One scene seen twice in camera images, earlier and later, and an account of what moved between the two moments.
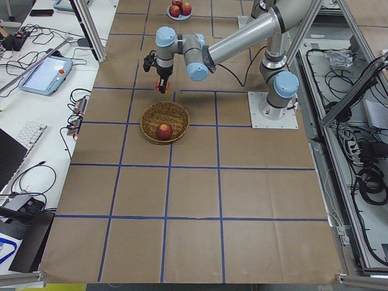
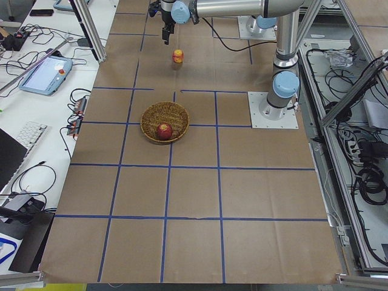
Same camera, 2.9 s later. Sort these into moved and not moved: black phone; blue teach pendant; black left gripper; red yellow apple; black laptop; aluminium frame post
Moved: red yellow apple; black left gripper
Not moved: blue teach pendant; aluminium frame post; black laptop; black phone
